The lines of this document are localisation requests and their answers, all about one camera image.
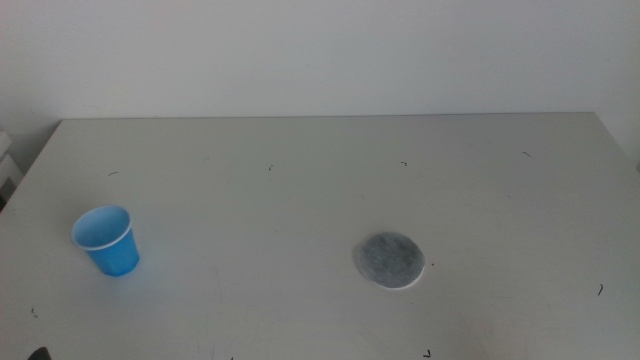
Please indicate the blue paper cup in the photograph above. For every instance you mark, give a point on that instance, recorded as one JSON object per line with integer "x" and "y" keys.
{"x": 112, "y": 255}

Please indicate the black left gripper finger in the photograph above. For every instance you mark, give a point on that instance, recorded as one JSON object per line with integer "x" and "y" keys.
{"x": 39, "y": 354}

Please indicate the round grey cup mat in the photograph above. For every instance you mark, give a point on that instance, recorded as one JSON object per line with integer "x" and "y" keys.
{"x": 390, "y": 260}

